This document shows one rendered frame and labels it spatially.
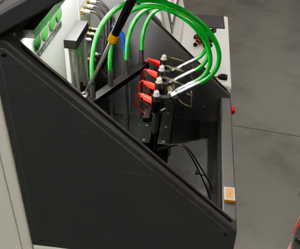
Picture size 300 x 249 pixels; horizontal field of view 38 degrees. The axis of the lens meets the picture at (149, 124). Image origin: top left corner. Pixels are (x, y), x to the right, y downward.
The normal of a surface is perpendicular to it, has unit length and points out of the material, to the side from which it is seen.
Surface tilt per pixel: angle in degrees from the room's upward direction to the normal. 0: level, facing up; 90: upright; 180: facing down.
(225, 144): 0
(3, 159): 90
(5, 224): 90
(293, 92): 0
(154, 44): 90
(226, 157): 0
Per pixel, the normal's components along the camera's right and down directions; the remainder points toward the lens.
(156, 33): -0.12, 0.58
